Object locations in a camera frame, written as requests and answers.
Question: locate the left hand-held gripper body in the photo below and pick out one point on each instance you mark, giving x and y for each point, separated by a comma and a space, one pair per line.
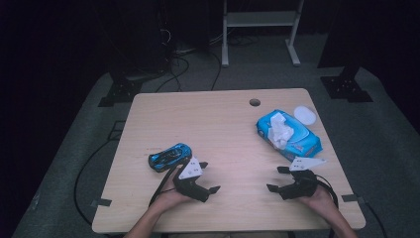
189, 186

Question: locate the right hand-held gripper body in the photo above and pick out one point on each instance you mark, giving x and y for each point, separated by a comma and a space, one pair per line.
302, 185

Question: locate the blue toy car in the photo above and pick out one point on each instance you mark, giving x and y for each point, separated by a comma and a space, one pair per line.
170, 157

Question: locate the blue wet wipes pack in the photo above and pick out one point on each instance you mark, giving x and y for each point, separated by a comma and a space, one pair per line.
303, 142

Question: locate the white wet wipe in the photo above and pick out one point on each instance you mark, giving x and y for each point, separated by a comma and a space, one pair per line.
279, 130

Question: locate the person's right hand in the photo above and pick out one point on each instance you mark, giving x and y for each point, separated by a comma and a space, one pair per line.
318, 200

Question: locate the person's left hand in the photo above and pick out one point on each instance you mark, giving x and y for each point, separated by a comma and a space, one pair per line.
170, 198

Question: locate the grey tape strip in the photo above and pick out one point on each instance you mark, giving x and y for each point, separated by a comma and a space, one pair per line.
101, 202
352, 198

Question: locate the white round lid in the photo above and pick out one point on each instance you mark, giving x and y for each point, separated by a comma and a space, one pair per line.
304, 115

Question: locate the black stand base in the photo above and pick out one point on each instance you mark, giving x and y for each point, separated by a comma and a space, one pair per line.
345, 87
120, 92

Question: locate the white metal stand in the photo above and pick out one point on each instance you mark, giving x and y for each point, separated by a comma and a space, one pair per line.
261, 19

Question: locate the black metal frame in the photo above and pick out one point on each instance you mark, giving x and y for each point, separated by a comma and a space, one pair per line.
115, 130

